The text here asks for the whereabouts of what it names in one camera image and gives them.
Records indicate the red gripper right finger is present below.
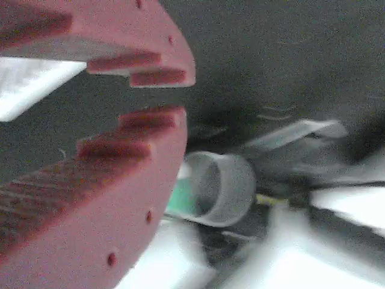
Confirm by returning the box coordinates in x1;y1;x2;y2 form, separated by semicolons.
0;0;197;89

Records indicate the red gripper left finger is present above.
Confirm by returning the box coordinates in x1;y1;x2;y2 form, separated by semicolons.
0;105;188;289

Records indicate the white plastic basket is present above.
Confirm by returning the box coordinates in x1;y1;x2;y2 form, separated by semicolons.
0;57;88;123

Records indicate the green object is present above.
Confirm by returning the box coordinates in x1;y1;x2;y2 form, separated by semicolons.
165;177;199;217

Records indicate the clear plastic cylinder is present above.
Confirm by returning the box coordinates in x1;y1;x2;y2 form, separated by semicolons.
177;151;257;228

